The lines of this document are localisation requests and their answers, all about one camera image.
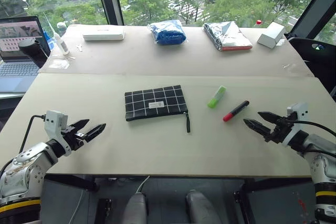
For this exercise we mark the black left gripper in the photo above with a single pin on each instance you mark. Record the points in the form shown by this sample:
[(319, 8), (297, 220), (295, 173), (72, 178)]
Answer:
[(73, 136)]

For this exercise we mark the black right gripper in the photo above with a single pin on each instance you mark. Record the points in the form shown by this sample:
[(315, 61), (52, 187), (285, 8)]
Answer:
[(279, 129)]

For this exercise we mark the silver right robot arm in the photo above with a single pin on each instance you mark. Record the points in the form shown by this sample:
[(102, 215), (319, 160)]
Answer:
[(319, 155)]

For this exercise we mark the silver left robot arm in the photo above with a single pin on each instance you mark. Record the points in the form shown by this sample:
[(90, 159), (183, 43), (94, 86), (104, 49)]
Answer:
[(23, 171)]

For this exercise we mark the black grid pencil pouch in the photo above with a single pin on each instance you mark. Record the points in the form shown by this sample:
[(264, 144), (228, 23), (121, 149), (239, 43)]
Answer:
[(156, 103)]

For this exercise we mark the laptop computer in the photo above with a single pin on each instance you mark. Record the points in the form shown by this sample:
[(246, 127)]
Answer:
[(18, 53)]

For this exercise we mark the red and black marker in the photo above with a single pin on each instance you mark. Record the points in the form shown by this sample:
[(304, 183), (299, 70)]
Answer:
[(235, 111)]

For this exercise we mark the green highlighter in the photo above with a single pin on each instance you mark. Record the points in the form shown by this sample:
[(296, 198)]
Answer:
[(216, 96)]

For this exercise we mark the black chair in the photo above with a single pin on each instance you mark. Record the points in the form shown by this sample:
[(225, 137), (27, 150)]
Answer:
[(315, 56)]

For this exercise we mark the small white cardboard box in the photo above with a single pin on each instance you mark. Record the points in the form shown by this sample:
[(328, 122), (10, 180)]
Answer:
[(271, 35)]

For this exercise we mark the white glue tube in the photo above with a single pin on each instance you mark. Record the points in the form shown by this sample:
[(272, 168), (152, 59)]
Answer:
[(60, 40)]

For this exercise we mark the silver packet in plastic bag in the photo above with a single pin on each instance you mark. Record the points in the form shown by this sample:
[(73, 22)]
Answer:
[(227, 36)]

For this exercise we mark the grey rounded robot foot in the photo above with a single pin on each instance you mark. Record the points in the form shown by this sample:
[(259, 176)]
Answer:
[(200, 207), (135, 208)]

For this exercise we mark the flat white box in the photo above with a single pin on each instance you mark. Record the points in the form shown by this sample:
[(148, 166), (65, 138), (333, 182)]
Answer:
[(104, 33)]

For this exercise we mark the small red object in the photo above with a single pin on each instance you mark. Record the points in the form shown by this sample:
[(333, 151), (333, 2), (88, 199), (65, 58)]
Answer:
[(259, 22)]

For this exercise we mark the blue cloth in plastic bag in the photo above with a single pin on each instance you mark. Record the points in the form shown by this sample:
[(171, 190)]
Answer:
[(168, 33)]

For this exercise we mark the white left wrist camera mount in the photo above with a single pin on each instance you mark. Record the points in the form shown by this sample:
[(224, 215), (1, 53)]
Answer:
[(54, 124)]

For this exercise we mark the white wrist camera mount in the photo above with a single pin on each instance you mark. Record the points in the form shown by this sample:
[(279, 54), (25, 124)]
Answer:
[(54, 124), (298, 119)]

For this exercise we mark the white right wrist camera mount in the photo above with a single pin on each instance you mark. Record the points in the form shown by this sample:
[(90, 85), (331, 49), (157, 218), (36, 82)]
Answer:
[(298, 119)]

